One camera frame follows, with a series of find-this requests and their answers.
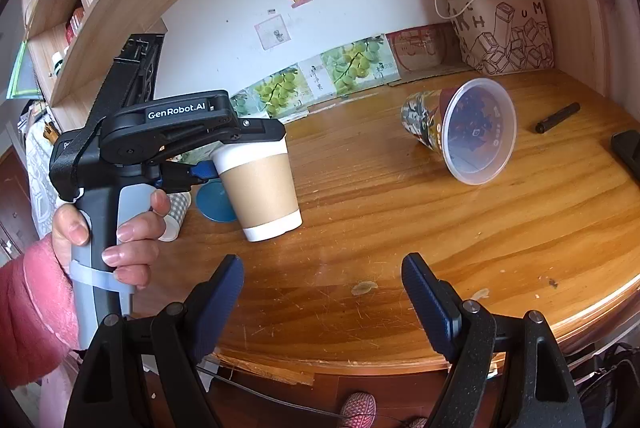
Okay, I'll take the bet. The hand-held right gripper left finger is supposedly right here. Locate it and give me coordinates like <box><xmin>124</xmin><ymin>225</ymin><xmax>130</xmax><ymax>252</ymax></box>
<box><xmin>64</xmin><ymin>255</ymin><xmax>245</xmax><ymax>428</ymax></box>

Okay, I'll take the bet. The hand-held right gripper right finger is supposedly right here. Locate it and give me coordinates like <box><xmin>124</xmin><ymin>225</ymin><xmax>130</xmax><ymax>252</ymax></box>
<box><xmin>402</xmin><ymin>253</ymin><xmax>586</xmax><ymax>428</ymax></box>

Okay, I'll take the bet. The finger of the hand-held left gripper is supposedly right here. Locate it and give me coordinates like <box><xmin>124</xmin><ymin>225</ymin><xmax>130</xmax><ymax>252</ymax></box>
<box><xmin>160</xmin><ymin>117</ymin><xmax>288</xmax><ymax>164</ymax></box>
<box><xmin>144</xmin><ymin>159</ymin><xmax>221</xmax><ymax>195</ymax></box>

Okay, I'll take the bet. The brown sleeved paper cup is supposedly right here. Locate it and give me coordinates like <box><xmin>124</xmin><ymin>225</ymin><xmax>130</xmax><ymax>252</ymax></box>
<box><xmin>210</xmin><ymin>135</ymin><xmax>304</xmax><ymax>243</ymax></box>

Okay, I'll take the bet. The clear printed plastic cup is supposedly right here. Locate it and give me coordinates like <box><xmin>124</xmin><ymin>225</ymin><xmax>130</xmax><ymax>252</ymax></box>
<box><xmin>400</xmin><ymin>77</ymin><xmax>517</xmax><ymax>186</ymax></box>

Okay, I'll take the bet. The person's left forearm pink sleeve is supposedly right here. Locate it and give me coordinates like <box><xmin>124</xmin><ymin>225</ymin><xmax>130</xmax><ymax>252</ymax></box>
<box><xmin>0</xmin><ymin>235</ymin><xmax>83</xmax><ymax>409</ymax></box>

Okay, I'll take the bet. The checkered paper cup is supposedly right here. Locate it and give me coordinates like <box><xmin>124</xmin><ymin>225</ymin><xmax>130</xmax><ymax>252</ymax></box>
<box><xmin>157</xmin><ymin>192</ymin><xmax>193</xmax><ymax>243</ymax></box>

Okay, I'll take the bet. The person's left hand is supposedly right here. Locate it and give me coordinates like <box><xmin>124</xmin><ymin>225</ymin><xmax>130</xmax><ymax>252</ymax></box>
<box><xmin>51</xmin><ymin>189</ymin><xmax>172</xmax><ymax>290</ymax></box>

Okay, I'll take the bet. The small grape picture card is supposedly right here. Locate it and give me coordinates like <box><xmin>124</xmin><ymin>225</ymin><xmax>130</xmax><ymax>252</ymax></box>
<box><xmin>230</xmin><ymin>91</ymin><xmax>257</xmax><ymax>115</ymax></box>

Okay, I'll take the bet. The blue round lid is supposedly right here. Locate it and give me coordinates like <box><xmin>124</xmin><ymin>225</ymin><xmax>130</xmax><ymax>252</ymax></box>
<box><xmin>195</xmin><ymin>181</ymin><xmax>241</xmax><ymax>223</ymax></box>

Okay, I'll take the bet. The large grape picture card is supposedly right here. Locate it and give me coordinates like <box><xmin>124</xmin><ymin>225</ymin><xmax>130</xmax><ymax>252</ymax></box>
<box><xmin>250</xmin><ymin>66</ymin><xmax>322</xmax><ymax>118</ymax></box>
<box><xmin>320</xmin><ymin>36</ymin><xmax>401</xmax><ymax>93</ymax></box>

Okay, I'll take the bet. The white lace cloth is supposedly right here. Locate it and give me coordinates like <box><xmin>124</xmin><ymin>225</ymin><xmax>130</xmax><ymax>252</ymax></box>
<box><xmin>24</xmin><ymin>118</ymin><xmax>63</xmax><ymax>240</ymax></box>

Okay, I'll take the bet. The row of red books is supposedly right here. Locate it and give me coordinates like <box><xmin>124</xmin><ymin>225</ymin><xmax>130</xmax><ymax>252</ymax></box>
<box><xmin>65</xmin><ymin>7</ymin><xmax>87</xmax><ymax>45</ymax></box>

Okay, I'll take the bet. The black bag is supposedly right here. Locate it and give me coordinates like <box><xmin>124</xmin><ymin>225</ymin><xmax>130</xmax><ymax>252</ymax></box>
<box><xmin>570</xmin><ymin>343</ymin><xmax>640</xmax><ymax>428</ymax></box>

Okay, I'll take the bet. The black marker pen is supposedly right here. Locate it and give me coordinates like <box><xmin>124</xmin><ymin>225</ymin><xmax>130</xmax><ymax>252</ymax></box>
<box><xmin>535</xmin><ymin>102</ymin><xmax>581</xmax><ymax>134</ymax></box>

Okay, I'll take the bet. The black flat device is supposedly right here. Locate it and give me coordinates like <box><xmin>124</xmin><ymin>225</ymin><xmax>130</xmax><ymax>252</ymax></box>
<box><xmin>611</xmin><ymin>129</ymin><xmax>640</xmax><ymax>184</ymax></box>

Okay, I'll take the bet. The printed fabric storage bag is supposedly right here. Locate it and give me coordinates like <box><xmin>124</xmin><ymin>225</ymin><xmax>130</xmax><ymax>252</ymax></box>
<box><xmin>434</xmin><ymin>0</ymin><xmax>556</xmax><ymax>76</ymax></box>

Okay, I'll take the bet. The square paper wall picture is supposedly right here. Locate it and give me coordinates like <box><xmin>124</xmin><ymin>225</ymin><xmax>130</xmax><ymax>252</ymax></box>
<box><xmin>254</xmin><ymin>14</ymin><xmax>292</xmax><ymax>50</ymax></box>

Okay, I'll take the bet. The thin black cable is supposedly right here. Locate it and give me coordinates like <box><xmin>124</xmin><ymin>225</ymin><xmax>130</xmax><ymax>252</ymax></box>
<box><xmin>197</xmin><ymin>364</ymin><xmax>403</xmax><ymax>425</ymax></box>

